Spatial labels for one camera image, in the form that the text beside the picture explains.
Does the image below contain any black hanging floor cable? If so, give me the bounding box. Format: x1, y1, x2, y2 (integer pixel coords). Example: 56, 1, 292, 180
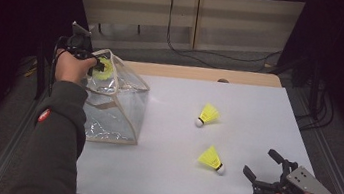
162, 0, 290, 78

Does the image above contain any transparent bag with beige trim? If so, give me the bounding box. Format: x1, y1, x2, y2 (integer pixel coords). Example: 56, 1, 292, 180
74, 45, 155, 149

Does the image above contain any black metal stand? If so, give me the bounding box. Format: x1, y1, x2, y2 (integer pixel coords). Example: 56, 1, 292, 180
32, 38, 67, 103
287, 56, 327, 120

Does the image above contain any person's left hand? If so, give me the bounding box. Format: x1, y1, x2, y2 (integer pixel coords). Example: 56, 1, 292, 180
52, 49, 99, 88

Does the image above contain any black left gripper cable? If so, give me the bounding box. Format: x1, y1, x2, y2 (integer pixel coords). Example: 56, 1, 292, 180
46, 34, 71, 99

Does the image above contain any black floor cable bundle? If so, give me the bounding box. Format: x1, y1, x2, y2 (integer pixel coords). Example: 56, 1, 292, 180
293, 89, 338, 135

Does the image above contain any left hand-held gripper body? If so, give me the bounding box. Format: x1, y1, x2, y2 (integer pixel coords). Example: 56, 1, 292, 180
63, 20, 104, 65

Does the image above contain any light wooden shelf unit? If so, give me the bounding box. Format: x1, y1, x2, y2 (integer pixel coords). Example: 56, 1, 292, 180
64, 0, 307, 76

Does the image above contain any yellow plastic shuttlecock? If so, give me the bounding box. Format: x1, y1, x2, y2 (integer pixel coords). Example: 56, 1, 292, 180
195, 143, 229, 177
193, 101, 222, 131
91, 56, 116, 83

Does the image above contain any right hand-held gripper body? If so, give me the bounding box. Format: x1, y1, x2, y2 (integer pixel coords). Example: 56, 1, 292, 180
250, 155, 342, 194

